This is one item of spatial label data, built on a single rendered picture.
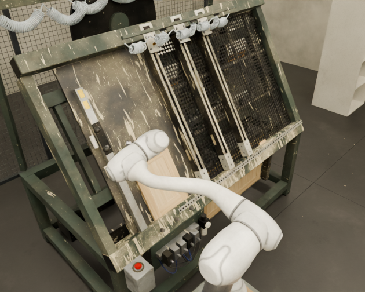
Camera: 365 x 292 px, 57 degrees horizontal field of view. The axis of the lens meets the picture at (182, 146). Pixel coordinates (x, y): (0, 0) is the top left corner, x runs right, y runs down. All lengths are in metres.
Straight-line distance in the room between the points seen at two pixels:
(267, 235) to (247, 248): 0.11
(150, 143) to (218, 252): 0.53
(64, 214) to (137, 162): 1.32
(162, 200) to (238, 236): 1.20
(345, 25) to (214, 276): 4.58
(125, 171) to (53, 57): 0.90
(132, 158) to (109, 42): 1.00
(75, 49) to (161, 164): 0.89
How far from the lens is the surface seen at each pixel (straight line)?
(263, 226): 1.20
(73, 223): 2.51
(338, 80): 5.51
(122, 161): 1.36
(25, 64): 1.96
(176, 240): 2.33
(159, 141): 1.38
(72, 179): 1.97
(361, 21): 5.23
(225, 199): 1.26
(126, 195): 2.11
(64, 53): 2.04
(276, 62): 3.30
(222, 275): 1.10
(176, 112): 2.33
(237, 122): 2.74
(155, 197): 2.25
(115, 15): 2.80
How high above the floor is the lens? 2.50
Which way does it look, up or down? 34 degrees down
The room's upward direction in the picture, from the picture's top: 2 degrees counter-clockwise
